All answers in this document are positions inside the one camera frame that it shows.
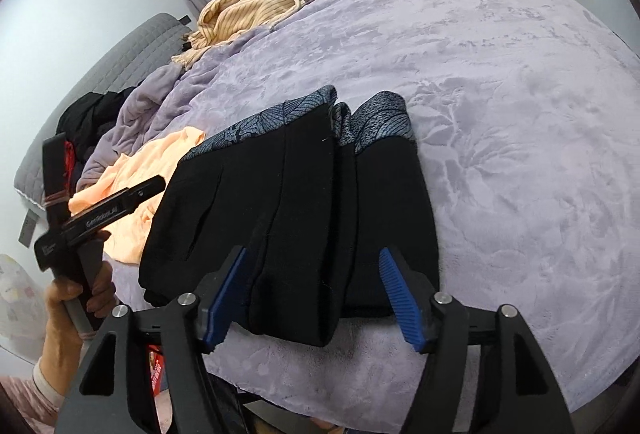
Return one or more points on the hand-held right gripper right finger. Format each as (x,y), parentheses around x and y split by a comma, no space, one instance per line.
(400,301)

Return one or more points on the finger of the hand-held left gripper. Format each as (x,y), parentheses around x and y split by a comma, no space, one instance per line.
(147,189)

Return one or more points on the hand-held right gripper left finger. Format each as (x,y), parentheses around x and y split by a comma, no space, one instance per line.
(227,299)

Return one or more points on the black pants patterned blue waistband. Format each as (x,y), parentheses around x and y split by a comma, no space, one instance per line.
(300,194)

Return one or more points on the person's left forearm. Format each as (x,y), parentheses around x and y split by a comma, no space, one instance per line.
(30,394)

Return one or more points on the person's left hand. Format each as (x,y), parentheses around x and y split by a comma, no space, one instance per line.
(57,329)

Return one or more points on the peach garment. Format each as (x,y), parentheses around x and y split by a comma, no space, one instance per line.
(145,159)

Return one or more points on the red garment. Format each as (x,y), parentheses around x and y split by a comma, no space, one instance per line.
(71,162)

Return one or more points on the black garment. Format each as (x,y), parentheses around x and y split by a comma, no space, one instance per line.
(95,114)

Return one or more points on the red box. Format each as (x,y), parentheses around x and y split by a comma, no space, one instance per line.
(156,371)

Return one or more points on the white patterned plastic bag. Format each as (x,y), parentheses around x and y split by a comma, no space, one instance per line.
(20,304)

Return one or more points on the grey quilted headboard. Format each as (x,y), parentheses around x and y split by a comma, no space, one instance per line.
(135,49)

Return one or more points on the yellow ribbed sweater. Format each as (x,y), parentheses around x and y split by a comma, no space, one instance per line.
(240,14)

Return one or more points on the lavender plush blanket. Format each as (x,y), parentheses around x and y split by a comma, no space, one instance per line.
(500,114)

